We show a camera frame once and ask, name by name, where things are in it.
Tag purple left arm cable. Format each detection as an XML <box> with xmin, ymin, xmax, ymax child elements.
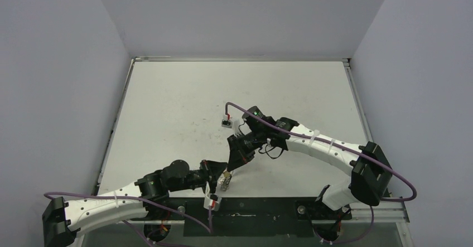
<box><xmin>44</xmin><ymin>191</ymin><xmax>216</xmax><ymax>247</ymax></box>

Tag aluminium front rail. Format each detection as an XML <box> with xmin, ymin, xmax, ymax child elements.
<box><xmin>76</xmin><ymin>197</ymin><xmax>410</xmax><ymax>225</ymax></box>

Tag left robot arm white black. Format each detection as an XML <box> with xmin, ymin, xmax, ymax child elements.
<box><xmin>42</xmin><ymin>159</ymin><xmax>228</xmax><ymax>246</ymax></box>

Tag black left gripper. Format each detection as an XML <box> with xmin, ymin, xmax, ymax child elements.
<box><xmin>169</xmin><ymin>159</ymin><xmax>228</xmax><ymax>196</ymax></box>

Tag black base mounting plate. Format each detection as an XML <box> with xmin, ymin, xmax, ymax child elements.
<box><xmin>140</xmin><ymin>197</ymin><xmax>352</xmax><ymax>238</ymax></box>

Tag silver carabiner keyring with rings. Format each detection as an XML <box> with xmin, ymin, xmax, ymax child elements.
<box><xmin>218</xmin><ymin>170</ymin><xmax>233</xmax><ymax>192</ymax></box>

